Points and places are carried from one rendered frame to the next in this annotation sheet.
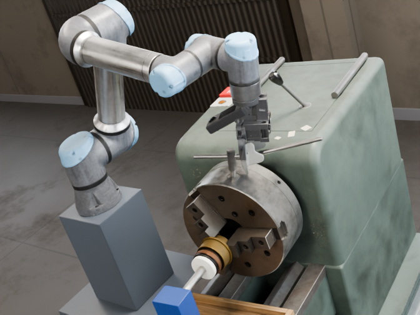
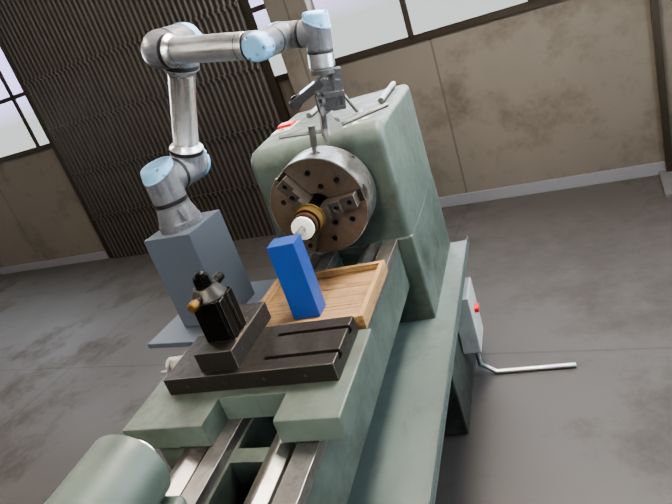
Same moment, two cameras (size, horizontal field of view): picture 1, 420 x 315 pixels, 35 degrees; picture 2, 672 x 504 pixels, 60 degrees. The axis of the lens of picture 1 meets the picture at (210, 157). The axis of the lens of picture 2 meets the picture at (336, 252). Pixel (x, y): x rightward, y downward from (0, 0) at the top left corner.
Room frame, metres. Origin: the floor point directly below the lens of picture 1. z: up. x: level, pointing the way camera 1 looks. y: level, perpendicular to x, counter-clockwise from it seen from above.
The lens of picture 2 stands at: (-0.11, 0.48, 1.62)
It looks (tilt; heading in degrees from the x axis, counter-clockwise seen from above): 22 degrees down; 344
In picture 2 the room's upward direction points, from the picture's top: 19 degrees counter-clockwise
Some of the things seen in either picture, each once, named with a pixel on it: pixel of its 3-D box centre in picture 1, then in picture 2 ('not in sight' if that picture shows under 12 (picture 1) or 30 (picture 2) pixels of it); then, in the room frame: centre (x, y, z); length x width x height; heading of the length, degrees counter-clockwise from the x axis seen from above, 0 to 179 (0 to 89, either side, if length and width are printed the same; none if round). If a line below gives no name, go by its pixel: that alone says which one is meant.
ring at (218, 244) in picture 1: (214, 254); (308, 220); (1.45, 0.07, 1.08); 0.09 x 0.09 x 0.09; 51
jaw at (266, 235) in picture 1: (255, 239); (342, 203); (1.45, -0.05, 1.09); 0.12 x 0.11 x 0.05; 51
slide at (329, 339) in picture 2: not in sight; (261, 355); (1.10, 0.38, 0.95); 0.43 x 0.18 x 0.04; 51
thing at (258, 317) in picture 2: not in sight; (234, 335); (1.16, 0.41, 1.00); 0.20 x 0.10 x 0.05; 141
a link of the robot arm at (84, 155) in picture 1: (82, 157); (163, 180); (1.91, 0.38, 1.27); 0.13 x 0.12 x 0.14; 130
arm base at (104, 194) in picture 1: (94, 189); (176, 212); (1.91, 0.38, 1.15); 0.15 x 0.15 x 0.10
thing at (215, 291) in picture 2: not in sight; (206, 291); (1.14, 0.43, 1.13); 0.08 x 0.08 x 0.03
